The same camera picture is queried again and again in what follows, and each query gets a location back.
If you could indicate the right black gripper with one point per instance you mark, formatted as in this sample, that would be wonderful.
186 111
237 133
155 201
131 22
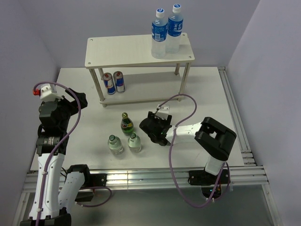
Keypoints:
167 122

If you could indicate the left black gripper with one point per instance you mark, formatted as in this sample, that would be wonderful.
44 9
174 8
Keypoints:
74 105

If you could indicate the blue label water bottle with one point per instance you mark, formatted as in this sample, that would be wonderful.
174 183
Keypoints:
159 33
174 29

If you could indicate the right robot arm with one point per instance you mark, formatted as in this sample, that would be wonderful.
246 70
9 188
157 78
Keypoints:
211 135

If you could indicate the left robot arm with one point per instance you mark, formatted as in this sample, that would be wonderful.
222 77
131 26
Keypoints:
52 205

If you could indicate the beige two-tier shelf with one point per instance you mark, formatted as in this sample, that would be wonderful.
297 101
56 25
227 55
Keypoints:
147 79

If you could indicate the right clear glass bottle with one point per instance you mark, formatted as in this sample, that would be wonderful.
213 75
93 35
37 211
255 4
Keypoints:
134 143

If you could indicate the clear glass bottle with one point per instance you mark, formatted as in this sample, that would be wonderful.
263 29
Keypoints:
115 145
134 143

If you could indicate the left green glass bottle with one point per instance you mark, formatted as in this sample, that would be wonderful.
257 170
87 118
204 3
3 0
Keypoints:
127 125

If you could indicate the left clear glass bottle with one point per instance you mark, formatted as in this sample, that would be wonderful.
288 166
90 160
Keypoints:
115 145

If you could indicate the left red bull can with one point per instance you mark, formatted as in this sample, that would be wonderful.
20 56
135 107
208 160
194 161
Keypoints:
109 83

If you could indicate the red bull can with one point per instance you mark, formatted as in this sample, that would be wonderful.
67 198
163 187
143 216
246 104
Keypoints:
109 83
119 81

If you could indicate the right red bull can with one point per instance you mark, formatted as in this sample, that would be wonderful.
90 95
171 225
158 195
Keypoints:
119 81

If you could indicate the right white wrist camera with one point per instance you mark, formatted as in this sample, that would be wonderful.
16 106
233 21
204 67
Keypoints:
162 111

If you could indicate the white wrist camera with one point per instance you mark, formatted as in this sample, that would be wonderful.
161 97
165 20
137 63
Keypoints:
162 111
47 92

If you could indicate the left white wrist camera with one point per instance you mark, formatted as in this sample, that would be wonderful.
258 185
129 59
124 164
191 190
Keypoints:
47 92

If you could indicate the aluminium frame rail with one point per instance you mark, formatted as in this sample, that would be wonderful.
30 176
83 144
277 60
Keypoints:
250 174

